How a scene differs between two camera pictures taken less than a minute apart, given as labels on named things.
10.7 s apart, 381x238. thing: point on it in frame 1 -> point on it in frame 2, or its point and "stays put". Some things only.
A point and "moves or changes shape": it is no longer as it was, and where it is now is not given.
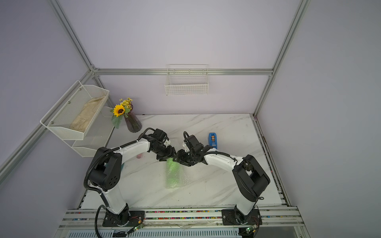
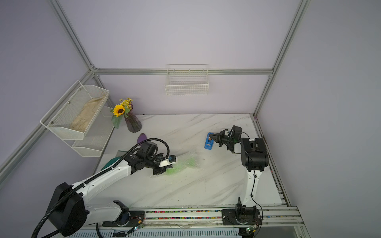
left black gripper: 171,151 -> 160,170
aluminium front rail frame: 93,218 stays put
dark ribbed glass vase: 133,121 stays put
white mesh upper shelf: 72,116 stays put
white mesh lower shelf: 98,134 stays put
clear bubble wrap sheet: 176,175 moves or changes shape
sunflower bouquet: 119,110 stays put
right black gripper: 181,154 -> 218,138
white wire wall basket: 187,79 stays put
